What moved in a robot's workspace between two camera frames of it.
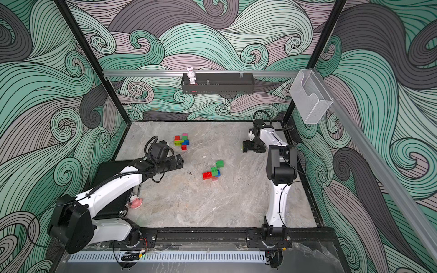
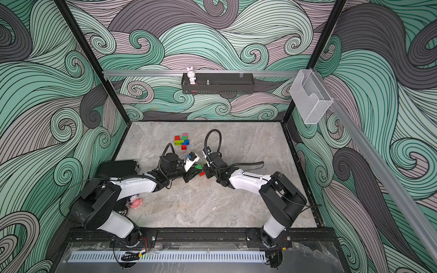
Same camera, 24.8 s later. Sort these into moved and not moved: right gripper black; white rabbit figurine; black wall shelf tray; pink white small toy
Moved: right gripper black
Not moved: white rabbit figurine; black wall shelf tray; pink white small toy
